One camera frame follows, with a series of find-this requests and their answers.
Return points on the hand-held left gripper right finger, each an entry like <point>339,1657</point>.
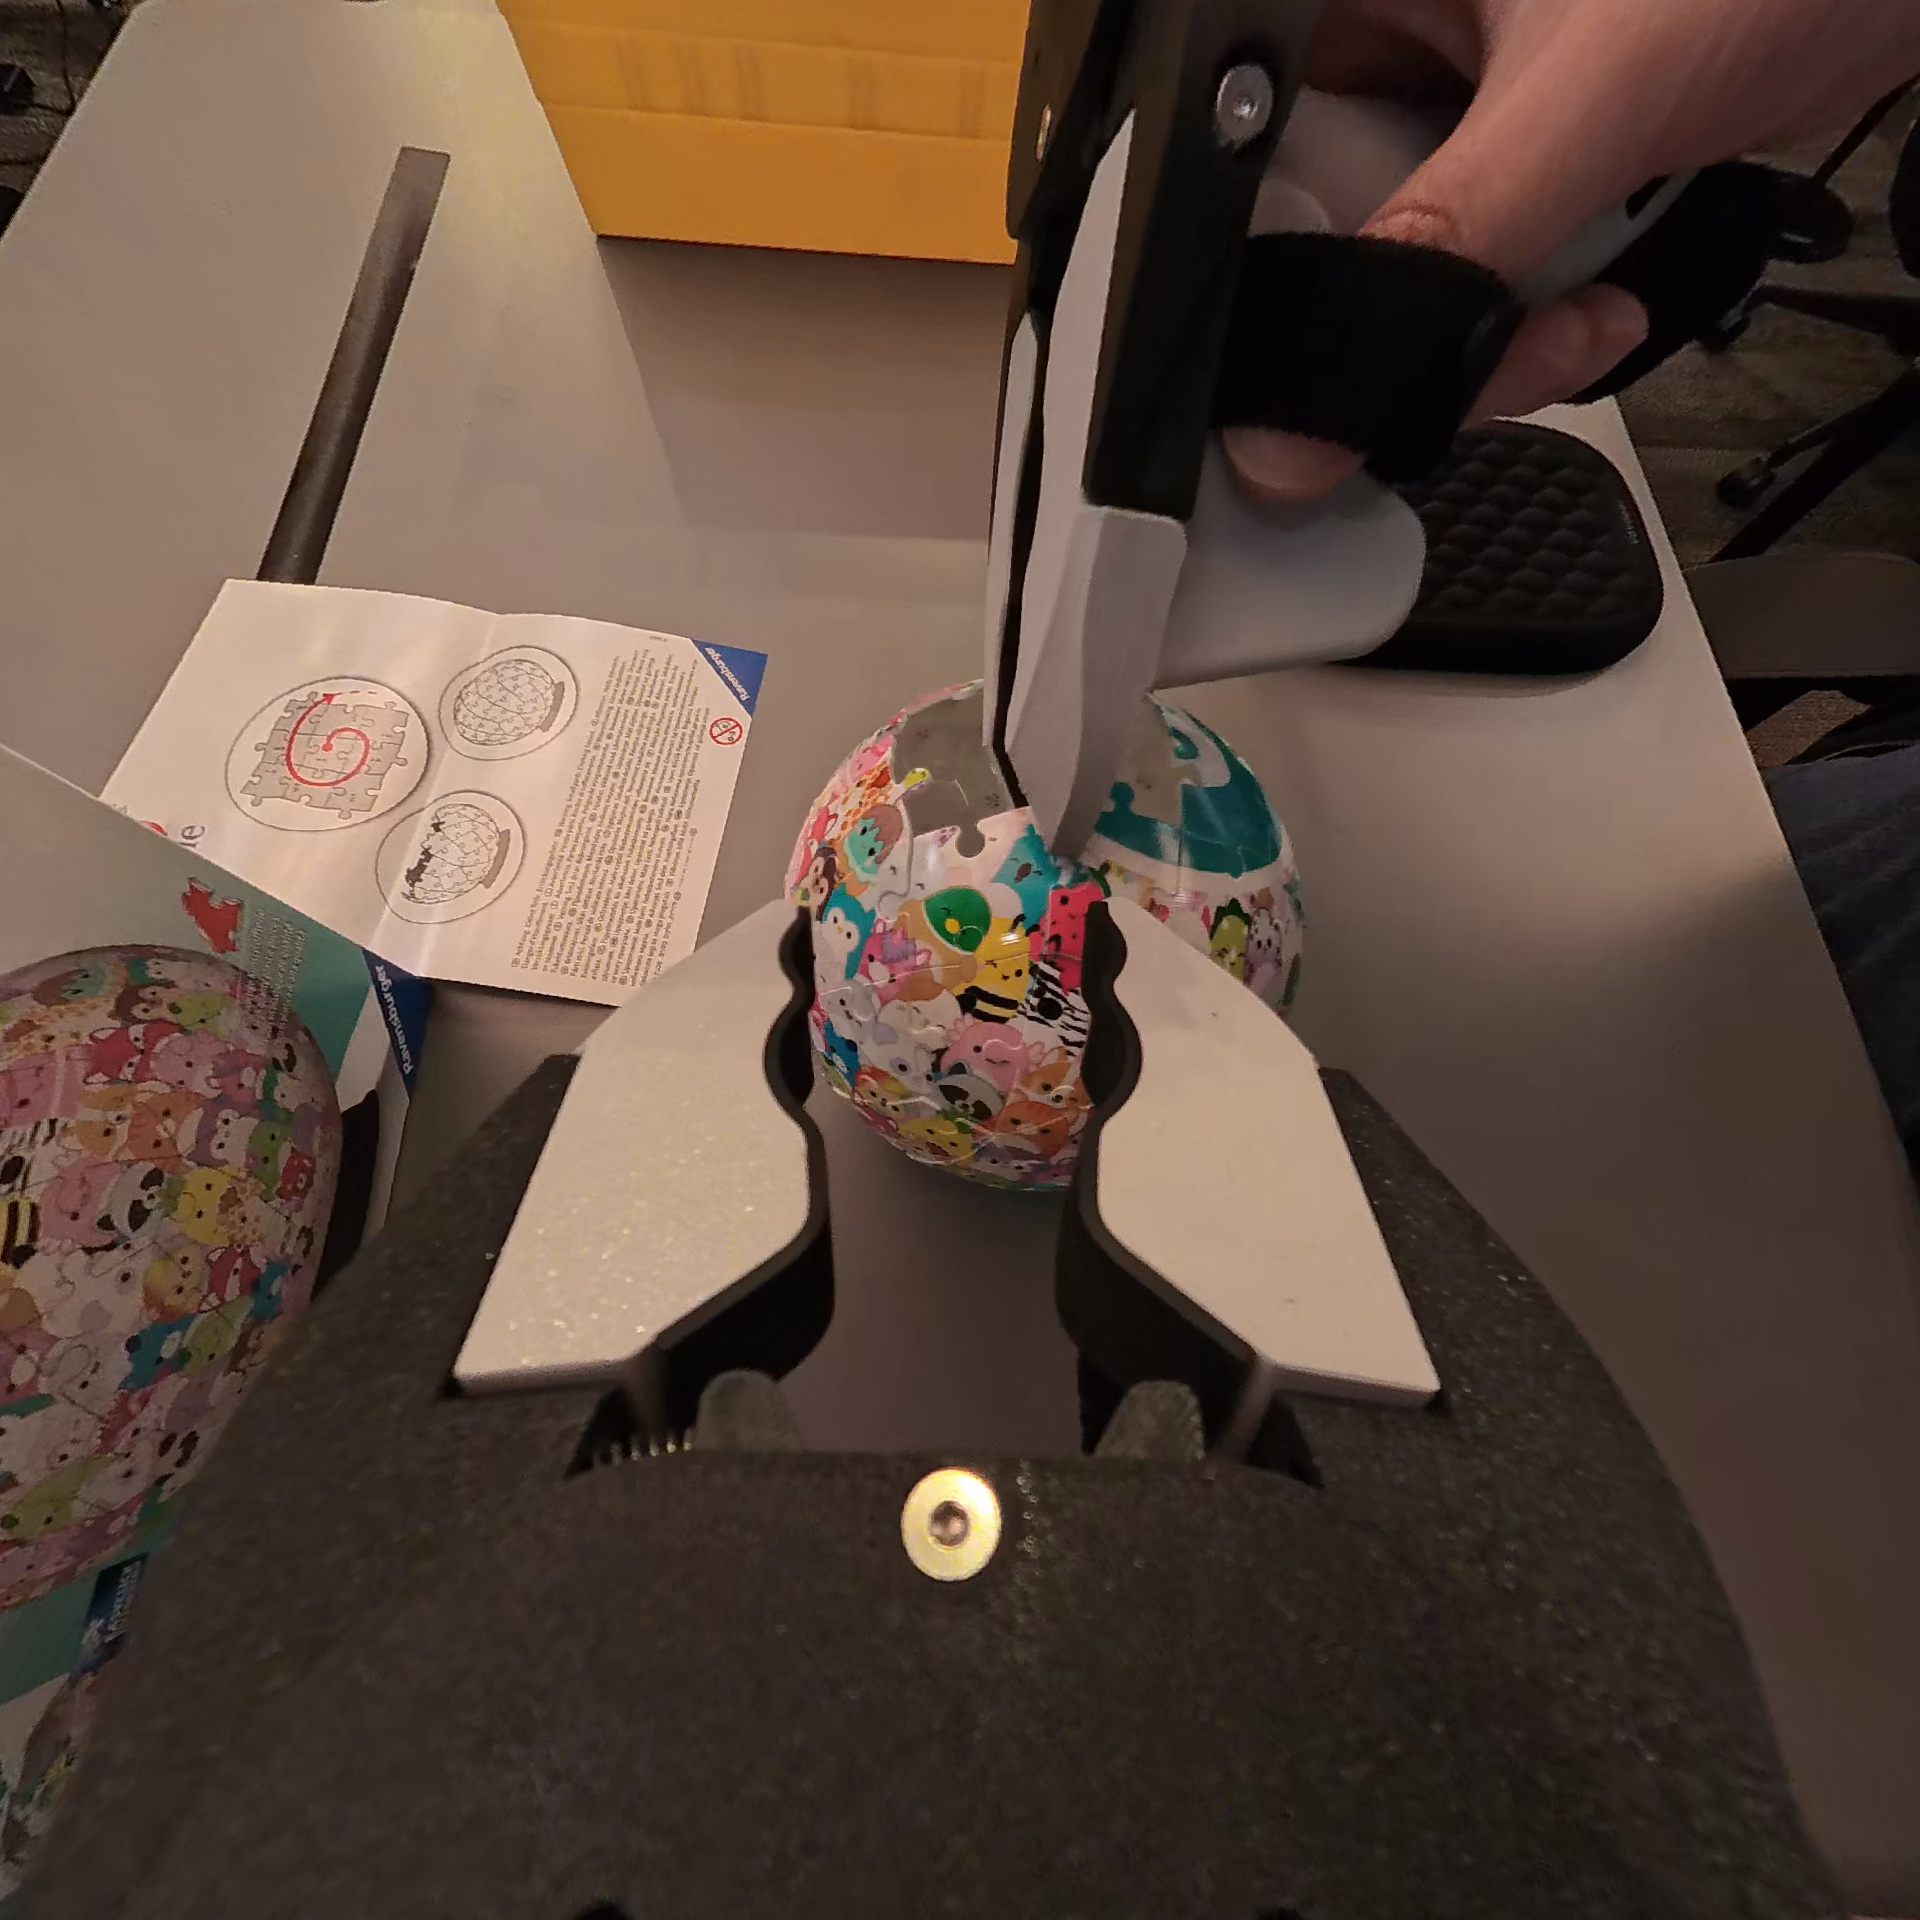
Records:
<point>1244,1201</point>

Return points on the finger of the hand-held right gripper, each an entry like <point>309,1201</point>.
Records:
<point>1087,660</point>
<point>1015,451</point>

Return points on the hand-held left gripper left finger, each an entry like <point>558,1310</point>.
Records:
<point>659,1188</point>

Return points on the colourful puzzle ball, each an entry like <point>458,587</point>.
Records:
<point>962,1020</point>

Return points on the yellow plastic bin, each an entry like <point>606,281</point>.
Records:
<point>780,134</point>

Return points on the white puzzle packaging box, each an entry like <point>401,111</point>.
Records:
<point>150,1201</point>

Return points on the person's right hand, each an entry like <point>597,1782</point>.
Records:
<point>1574,107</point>

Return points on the white instruction leaflet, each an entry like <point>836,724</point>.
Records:
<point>597,810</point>

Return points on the black wrist rest pad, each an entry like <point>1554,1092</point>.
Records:
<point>1530,558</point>

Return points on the person's leg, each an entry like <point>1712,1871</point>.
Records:
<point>1858,932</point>

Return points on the black office chair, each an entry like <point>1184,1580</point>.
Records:
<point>1816,616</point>
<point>1846,378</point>

